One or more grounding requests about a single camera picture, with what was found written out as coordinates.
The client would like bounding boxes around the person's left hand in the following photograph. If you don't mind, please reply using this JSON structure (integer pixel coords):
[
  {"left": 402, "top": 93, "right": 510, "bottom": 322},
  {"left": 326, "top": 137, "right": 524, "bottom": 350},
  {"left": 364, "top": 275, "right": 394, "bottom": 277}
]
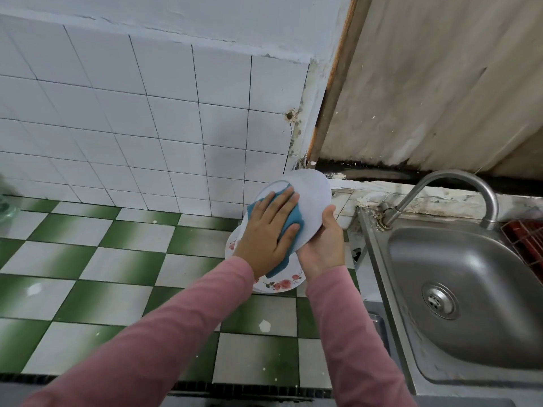
[{"left": 233, "top": 186, "right": 302, "bottom": 280}]

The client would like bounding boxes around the person's right hand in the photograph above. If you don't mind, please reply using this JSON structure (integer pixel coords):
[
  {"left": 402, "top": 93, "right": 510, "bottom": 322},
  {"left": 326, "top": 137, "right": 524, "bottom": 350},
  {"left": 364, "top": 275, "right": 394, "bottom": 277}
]
[{"left": 297, "top": 204, "right": 347, "bottom": 280}]

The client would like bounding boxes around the blue cleaning cloth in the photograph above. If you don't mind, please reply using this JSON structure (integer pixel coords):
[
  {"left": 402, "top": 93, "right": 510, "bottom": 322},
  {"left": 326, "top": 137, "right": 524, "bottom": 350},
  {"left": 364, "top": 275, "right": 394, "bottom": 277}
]
[{"left": 246, "top": 196, "right": 307, "bottom": 279}]

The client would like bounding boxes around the stack of rose-pattern plates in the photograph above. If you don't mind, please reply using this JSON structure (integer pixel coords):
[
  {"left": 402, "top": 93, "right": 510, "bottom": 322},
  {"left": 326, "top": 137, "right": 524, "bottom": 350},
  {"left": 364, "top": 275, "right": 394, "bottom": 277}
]
[
  {"left": 251, "top": 168, "right": 334, "bottom": 268},
  {"left": 225, "top": 224, "right": 307, "bottom": 295}
]

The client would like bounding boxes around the person's left forearm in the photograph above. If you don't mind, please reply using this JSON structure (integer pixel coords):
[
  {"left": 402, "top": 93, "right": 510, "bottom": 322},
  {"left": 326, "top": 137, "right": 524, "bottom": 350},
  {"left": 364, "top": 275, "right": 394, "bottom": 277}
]
[{"left": 17, "top": 257, "right": 257, "bottom": 407}]

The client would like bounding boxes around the person's right forearm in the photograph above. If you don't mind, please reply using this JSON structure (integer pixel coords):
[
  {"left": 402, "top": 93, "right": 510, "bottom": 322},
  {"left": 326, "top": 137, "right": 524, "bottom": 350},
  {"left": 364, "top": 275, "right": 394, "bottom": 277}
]
[{"left": 305, "top": 267, "right": 419, "bottom": 407}]

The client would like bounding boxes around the green checkered tile countertop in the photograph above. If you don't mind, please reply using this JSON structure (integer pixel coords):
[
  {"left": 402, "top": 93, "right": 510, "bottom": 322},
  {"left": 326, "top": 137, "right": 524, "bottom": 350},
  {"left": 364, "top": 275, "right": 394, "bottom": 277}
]
[{"left": 0, "top": 194, "right": 374, "bottom": 397}]

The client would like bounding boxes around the chrome faucet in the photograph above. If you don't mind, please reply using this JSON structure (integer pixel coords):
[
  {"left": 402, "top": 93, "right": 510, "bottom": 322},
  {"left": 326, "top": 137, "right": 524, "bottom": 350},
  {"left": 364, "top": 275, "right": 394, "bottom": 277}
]
[{"left": 376, "top": 169, "right": 501, "bottom": 231}]

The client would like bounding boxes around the stainless steel sink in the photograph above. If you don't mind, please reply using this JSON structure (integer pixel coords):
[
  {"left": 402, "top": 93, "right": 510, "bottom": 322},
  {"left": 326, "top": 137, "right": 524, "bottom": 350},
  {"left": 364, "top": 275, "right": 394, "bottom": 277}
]
[{"left": 356, "top": 206, "right": 543, "bottom": 395}]

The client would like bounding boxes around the weathered wooden board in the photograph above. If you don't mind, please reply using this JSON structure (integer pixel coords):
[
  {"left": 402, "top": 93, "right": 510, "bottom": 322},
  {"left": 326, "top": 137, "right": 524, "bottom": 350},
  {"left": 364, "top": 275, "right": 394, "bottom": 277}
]
[{"left": 307, "top": 0, "right": 543, "bottom": 175}]

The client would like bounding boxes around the clear bottle with green liquid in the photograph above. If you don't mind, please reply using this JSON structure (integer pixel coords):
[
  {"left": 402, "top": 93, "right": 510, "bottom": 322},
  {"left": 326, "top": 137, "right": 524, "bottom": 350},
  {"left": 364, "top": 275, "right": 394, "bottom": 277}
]
[{"left": 0, "top": 177, "right": 22, "bottom": 221}]

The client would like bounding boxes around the wire dish rack red tray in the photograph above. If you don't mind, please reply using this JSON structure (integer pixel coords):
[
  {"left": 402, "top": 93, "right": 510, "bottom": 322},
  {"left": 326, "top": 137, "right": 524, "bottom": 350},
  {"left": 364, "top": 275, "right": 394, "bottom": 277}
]
[{"left": 502, "top": 218, "right": 543, "bottom": 276}]

